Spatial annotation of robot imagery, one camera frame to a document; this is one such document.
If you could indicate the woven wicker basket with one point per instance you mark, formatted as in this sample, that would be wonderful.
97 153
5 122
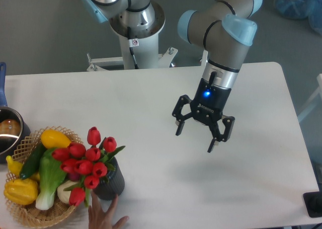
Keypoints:
29 215

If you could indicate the yellow squash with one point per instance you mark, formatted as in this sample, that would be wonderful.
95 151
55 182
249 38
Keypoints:
52 138

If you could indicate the blue plastic bag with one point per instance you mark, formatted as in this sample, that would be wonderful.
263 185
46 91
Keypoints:
300 10

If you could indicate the red radish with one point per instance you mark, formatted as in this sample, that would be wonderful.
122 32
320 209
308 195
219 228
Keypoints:
73 177

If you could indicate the blue handled steel pot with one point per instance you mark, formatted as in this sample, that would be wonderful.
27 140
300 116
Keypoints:
13 127

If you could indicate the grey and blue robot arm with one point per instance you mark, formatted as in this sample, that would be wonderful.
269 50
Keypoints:
224 31

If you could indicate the dark grey ribbed vase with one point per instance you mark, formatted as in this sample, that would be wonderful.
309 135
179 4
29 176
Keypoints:
112 184

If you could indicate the black device at table edge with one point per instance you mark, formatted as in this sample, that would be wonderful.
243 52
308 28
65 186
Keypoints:
313 203

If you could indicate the yellow bell pepper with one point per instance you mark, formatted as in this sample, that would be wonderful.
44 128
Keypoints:
23 192

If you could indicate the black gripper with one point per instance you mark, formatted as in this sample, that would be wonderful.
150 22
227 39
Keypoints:
207 108

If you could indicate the green bok choy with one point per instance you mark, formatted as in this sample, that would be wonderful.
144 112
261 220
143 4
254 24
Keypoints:
51 177

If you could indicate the red tulip bouquet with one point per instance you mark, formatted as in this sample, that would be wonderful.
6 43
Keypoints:
92 164

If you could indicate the human hand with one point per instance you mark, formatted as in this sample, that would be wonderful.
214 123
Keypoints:
104 219

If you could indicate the small yellow gourd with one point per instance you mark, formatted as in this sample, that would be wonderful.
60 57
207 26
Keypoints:
15 167

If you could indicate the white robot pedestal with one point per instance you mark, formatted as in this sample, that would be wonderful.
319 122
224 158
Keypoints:
138 34

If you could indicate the dark green cucumber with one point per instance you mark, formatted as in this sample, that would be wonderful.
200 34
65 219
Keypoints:
32 163

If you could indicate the white furniture frame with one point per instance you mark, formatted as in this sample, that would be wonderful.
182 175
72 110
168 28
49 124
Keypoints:
313 100

